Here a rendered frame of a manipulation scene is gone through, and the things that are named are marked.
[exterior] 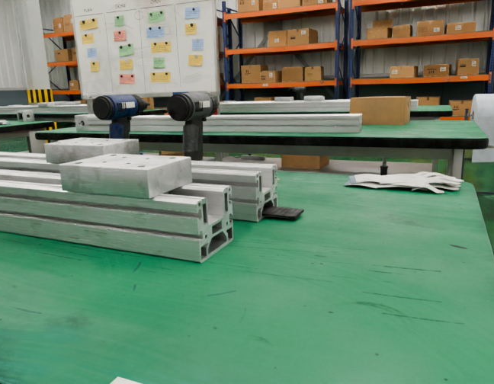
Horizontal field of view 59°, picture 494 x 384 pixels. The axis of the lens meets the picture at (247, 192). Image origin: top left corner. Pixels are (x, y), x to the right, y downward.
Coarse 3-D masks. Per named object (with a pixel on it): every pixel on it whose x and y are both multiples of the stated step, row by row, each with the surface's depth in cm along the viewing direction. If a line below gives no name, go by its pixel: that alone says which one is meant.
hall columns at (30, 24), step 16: (16, 0) 785; (32, 0) 785; (32, 16) 787; (32, 32) 789; (32, 48) 792; (32, 64) 819; (32, 80) 826; (48, 80) 828; (32, 96) 816; (48, 96) 828; (48, 128) 833
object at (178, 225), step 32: (0, 192) 72; (32, 192) 68; (64, 192) 66; (192, 192) 65; (224, 192) 63; (0, 224) 74; (32, 224) 70; (64, 224) 67; (96, 224) 66; (128, 224) 62; (160, 224) 59; (192, 224) 57; (224, 224) 64; (160, 256) 61; (192, 256) 58
